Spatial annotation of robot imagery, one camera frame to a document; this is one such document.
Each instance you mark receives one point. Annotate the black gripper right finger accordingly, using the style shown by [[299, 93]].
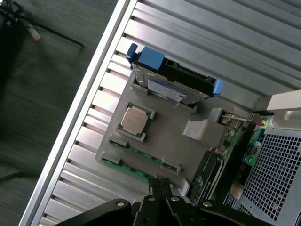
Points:
[[178, 212]]

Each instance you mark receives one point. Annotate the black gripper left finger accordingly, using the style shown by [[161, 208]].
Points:
[[148, 212]]

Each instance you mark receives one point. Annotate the graphics card with black fan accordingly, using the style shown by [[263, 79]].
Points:
[[209, 174]]

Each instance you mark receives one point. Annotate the grey parts rack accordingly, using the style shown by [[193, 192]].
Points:
[[169, 143]]

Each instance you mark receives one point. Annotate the silver CPU chip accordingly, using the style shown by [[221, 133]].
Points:
[[133, 121]]

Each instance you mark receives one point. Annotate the grey PC case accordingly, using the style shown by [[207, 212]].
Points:
[[277, 164]]

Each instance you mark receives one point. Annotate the hard disk with blue caddy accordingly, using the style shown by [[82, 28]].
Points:
[[169, 80]]

